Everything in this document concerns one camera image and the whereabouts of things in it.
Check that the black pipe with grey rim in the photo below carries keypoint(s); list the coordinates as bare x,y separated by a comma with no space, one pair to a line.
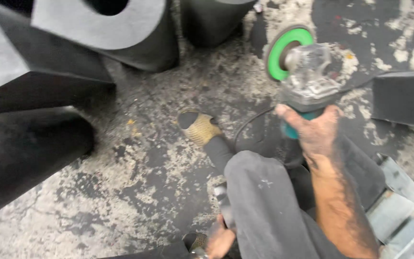
120,32

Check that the person's grey trousers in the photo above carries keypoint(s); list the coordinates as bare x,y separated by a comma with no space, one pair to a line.
264,201

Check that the small mesh metal tube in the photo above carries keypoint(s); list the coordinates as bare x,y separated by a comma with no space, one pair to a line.
195,241

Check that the grey metal stool frame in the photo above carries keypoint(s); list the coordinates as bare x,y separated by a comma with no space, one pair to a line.
401,216

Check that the large black steel pipe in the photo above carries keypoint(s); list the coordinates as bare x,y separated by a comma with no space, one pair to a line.
23,151

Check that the teal angle grinder green disc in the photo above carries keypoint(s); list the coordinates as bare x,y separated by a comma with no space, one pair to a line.
307,79

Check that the dark steel cylinder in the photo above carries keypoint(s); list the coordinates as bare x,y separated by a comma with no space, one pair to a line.
214,19

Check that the person's right hand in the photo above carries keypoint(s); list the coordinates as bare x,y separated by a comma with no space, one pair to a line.
318,133

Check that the black square steel beam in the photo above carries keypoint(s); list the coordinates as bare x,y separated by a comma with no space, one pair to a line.
20,72

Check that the grey metal bar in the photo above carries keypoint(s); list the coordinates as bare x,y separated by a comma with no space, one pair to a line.
224,201

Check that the person's left fingers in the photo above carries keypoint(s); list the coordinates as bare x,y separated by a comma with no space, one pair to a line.
225,228

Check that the person's left hand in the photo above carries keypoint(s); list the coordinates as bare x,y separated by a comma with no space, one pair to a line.
219,241

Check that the person's tan shoe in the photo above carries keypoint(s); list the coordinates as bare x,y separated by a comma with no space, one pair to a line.
201,127

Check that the black steel plate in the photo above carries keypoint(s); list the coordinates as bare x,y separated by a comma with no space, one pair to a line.
404,99

